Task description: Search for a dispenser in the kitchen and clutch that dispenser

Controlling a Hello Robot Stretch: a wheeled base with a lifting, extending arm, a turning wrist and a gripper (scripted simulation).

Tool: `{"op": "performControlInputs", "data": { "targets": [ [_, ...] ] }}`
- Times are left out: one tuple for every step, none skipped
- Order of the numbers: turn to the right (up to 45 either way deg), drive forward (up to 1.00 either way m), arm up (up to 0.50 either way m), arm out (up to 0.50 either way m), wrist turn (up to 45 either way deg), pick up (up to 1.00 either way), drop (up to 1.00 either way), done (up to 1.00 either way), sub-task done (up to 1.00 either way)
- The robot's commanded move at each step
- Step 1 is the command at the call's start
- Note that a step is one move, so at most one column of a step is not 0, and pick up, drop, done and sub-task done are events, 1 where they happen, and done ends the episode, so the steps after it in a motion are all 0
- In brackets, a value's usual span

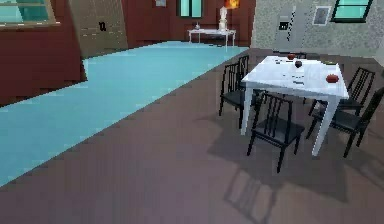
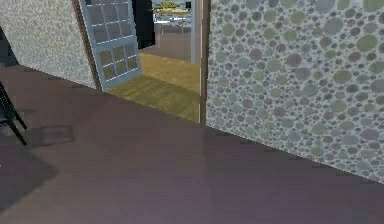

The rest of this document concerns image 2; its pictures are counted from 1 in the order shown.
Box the black cabinet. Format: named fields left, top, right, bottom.
left=131, top=0, right=157, bottom=51

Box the yellow table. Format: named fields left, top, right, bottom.
left=152, top=2, right=193, bottom=35

